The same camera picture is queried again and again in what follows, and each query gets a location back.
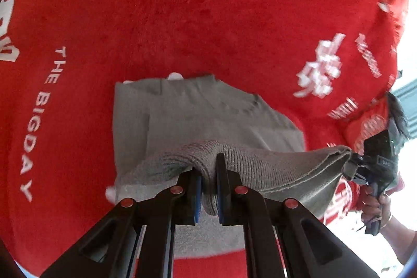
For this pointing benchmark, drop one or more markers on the red printed blanket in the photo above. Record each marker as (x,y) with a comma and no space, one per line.
(163,20)

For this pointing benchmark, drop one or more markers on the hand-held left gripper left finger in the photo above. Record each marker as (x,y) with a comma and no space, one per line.
(195,199)

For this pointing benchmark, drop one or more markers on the red pillow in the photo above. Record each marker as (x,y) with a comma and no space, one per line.
(368,125)

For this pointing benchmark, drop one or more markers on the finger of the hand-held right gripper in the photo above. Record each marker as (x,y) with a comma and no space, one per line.
(356,172)

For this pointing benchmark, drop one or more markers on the person's right forearm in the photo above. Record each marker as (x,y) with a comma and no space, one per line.
(402,242)

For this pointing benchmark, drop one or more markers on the grey sweater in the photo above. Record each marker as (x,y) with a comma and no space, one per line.
(195,121)

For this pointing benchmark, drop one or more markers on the dark fuzzy object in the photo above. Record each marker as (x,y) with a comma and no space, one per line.
(399,116)

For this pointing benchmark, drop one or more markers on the person's right hand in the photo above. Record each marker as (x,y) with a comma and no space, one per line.
(371,209)

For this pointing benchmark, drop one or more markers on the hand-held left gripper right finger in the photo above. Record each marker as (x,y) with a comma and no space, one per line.
(221,199)

